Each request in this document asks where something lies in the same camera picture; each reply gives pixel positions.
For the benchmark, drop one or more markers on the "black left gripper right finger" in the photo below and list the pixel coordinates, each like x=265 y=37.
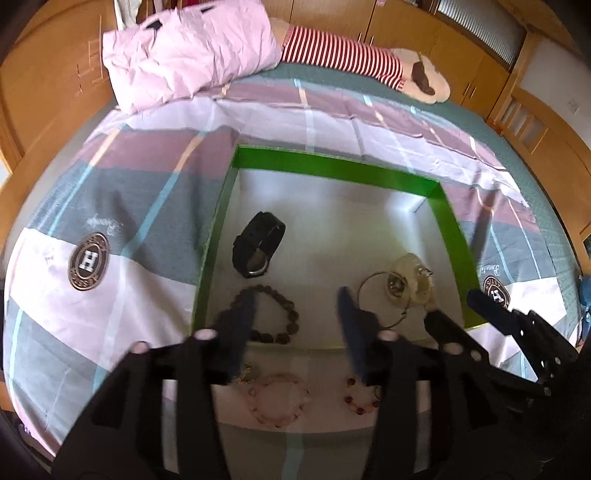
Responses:
x=428 y=425

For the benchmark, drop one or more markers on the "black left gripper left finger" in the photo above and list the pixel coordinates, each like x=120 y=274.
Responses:
x=118 y=435

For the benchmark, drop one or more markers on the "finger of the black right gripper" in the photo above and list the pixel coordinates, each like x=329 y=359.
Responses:
x=457 y=353
x=546 y=350

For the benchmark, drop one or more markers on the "small gold chain jewelry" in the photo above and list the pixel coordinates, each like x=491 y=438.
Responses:
x=247 y=374

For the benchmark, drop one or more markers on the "plaid duvet cover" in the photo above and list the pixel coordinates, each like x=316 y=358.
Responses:
x=113 y=255

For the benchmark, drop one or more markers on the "green cardboard box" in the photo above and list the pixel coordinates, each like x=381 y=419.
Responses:
x=347 y=223

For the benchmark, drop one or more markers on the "wooden bed footboard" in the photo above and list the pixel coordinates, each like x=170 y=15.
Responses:
x=544 y=113

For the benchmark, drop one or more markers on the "black wrist watch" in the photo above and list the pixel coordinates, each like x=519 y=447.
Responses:
x=253 y=249

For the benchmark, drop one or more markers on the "striped plush toy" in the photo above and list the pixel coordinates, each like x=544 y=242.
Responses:
x=400 y=69

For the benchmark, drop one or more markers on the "pink pillow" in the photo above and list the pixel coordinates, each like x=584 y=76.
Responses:
x=176 y=53

